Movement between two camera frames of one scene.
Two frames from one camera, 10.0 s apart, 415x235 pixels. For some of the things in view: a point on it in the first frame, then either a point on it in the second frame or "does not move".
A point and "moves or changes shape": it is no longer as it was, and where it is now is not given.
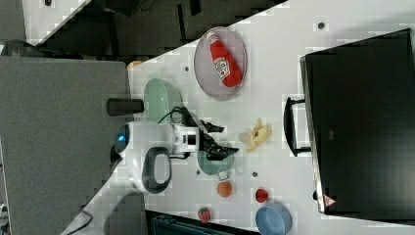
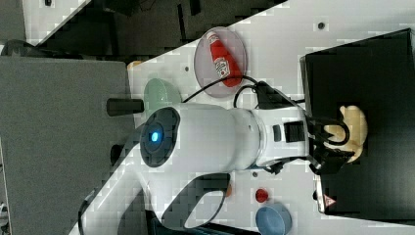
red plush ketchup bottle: (225, 65) does not move
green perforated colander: (160, 99) does not move
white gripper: (186, 139) → (287, 134)
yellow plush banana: (258, 136) moves or changes shape
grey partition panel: (56, 134) does not move
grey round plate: (207, 76) does not move
